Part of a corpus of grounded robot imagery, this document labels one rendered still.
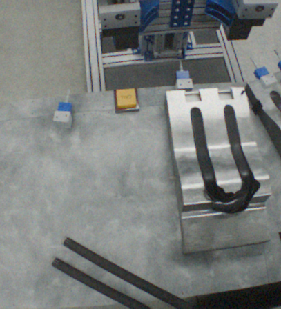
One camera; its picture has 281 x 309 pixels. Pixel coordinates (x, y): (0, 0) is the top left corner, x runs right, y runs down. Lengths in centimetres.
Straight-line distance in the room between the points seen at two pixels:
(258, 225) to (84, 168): 56
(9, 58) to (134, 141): 145
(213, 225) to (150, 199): 21
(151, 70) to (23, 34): 96
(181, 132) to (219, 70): 100
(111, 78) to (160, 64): 28
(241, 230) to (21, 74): 171
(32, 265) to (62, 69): 144
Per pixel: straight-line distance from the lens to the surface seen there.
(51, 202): 120
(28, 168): 125
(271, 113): 128
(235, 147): 118
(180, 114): 118
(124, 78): 203
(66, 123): 124
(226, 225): 113
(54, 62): 239
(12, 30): 264
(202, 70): 209
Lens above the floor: 195
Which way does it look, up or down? 70 degrees down
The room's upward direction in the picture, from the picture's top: 2 degrees clockwise
